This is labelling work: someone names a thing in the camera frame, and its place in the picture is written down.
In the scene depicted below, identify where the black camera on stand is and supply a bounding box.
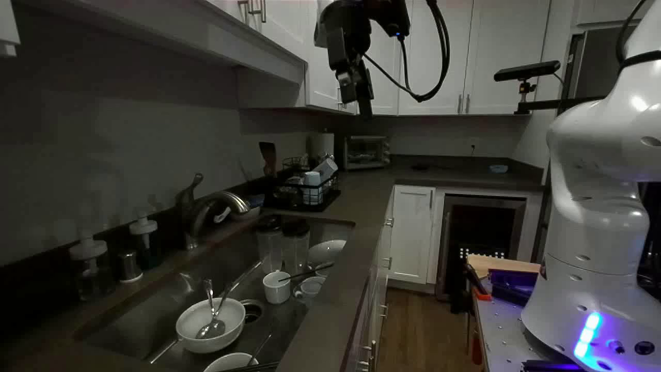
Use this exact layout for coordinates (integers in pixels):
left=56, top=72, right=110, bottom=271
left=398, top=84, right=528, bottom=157
left=492, top=58, right=564, bottom=115

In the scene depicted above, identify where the white blue dish brush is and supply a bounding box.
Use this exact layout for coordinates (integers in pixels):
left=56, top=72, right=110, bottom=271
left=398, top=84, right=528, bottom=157
left=210, top=205, right=236, bottom=228

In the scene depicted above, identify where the small clear cup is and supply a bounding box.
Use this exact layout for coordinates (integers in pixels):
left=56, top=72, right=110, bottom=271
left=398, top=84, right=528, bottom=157
left=297, top=272, right=326, bottom=300

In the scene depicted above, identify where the black built-in wine cooler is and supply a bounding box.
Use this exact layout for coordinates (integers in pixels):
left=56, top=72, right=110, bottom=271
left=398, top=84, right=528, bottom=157
left=436, top=191, right=530, bottom=300

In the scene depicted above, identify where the white base cabinet door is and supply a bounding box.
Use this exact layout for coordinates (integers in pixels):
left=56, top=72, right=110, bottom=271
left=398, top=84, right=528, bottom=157
left=386, top=182, right=440, bottom=289

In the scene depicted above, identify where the blue box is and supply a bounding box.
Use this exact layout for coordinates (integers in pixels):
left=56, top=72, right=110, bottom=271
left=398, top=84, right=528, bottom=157
left=485, top=268, right=542, bottom=305

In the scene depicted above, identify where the metal fork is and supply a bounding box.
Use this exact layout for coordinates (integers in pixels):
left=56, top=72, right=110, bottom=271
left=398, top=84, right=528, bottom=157
left=200, top=277, right=218, bottom=314

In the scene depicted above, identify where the white container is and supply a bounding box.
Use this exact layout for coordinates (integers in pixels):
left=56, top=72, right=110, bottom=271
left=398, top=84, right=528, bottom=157
left=301, top=170, right=326, bottom=209

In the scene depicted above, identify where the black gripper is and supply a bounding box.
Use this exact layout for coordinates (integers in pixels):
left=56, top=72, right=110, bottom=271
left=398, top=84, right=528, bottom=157
left=315, top=0, right=381, bottom=117

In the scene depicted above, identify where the white mug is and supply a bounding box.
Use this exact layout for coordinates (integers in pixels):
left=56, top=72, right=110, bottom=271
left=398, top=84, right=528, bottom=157
left=261, top=268, right=296, bottom=307

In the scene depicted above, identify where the dark metal faucet handle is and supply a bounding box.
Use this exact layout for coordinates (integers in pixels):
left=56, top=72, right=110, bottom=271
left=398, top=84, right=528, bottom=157
left=175, top=172, right=206, bottom=237

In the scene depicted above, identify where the silver toaster oven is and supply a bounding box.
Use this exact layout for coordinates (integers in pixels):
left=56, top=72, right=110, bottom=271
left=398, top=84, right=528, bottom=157
left=342, top=131, right=393, bottom=173

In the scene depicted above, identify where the white sink base cabinet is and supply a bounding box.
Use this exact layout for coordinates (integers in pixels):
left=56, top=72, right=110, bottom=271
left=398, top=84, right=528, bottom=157
left=342, top=190, right=396, bottom=372

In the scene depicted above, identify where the dark wooden utensil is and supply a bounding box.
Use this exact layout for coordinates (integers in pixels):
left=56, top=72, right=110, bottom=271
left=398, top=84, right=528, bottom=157
left=258, top=141, right=279, bottom=177

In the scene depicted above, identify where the light wooden board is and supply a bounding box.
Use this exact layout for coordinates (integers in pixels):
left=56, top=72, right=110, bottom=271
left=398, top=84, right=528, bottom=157
left=465, top=251, right=543, bottom=280

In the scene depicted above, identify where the steel sink basin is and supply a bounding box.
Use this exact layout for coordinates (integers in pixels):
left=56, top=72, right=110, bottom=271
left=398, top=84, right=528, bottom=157
left=72, top=212, right=357, bottom=372

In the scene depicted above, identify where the grey robot table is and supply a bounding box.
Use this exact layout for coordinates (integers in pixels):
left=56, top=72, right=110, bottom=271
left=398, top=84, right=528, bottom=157
left=470, top=286, right=589, bottom=372

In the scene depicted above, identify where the white pump soap dispenser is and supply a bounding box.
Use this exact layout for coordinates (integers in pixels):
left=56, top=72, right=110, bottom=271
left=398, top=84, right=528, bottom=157
left=129, top=210, right=164, bottom=272
left=67, top=229, right=111, bottom=301

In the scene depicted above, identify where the metal spoon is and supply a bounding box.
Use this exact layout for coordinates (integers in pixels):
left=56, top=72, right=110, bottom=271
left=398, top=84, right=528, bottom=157
left=194, top=277, right=243, bottom=340

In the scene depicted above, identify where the glass jar black lid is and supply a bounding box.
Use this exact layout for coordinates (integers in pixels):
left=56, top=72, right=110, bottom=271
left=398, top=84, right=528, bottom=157
left=255, top=212, right=287, bottom=275
left=282, top=217, right=315, bottom=275

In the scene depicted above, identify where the black red bar clamp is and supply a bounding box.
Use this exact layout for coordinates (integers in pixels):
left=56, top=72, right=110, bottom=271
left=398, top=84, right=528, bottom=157
left=462, top=258, right=497, bottom=303

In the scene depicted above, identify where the white plate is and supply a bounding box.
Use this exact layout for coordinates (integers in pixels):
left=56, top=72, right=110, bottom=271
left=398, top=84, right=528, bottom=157
left=306, top=237, right=350, bottom=271

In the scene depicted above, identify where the small white bowl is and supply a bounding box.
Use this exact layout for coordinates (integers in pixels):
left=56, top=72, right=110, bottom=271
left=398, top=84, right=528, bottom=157
left=203, top=351, right=262, bottom=372

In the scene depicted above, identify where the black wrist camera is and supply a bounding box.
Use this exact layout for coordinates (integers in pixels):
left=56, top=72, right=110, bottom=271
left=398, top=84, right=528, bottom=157
left=373, top=0, right=414, bottom=41

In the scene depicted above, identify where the white wall cabinet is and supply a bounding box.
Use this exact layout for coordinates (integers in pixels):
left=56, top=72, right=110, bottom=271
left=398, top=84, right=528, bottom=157
left=301, top=0, right=574, bottom=117
left=11, top=0, right=311, bottom=87

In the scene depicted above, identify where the large white bowl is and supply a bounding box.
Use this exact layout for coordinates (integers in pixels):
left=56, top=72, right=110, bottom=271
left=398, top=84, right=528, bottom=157
left=173, top=296, right=249, bottom=357

